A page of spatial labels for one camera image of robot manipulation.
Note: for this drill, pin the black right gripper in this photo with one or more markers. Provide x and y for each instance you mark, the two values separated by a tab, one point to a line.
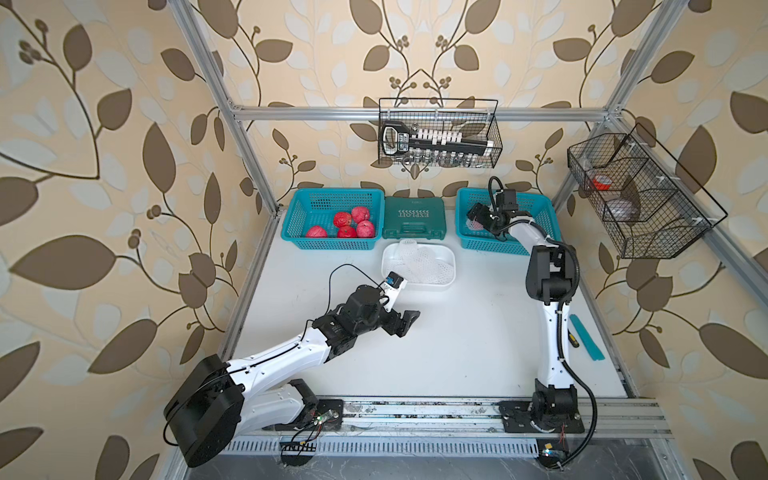
481	217

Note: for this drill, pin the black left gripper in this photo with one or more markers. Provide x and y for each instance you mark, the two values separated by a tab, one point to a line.
391	327

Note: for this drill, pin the white foam net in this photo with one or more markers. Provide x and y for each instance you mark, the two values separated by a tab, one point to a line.
407	250
427	269

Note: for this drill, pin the red apple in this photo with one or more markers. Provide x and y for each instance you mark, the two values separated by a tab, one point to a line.
360	214
365	229

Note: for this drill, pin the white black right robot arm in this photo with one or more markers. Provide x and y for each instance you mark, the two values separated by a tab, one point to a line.
552	280

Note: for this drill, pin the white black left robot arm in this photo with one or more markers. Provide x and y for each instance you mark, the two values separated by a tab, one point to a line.
220	399

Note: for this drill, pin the teal right plastic basket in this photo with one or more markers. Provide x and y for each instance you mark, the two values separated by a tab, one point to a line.
478	239

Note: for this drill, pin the teal plastic basket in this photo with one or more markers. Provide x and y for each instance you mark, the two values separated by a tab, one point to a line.
317	206
478	239

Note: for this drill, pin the white plastic tray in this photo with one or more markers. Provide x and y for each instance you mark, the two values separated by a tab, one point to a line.
390	260

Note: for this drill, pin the green plastic tool case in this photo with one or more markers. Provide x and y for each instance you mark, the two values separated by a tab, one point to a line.
414	218

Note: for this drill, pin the black white tool in basket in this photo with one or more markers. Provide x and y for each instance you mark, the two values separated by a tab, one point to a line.
396	138

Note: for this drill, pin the teal left plastic basket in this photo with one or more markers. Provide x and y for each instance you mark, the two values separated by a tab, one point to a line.
317	206

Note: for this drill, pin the teal flat tool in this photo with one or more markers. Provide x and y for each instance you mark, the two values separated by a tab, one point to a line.
586	339

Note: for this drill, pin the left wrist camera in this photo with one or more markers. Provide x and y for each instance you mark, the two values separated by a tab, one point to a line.
393	285

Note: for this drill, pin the black wire basket back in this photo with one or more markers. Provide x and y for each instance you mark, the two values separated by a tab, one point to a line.
474	118

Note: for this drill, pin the black wire basket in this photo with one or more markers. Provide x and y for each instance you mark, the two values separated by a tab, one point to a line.
658	205
474	118

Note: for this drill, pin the red object in wire basket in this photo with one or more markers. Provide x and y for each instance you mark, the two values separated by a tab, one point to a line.
601	182

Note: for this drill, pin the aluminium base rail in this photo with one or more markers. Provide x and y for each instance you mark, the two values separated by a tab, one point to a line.
455	417

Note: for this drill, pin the black wire basket right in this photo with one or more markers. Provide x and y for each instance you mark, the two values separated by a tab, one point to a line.
658	205

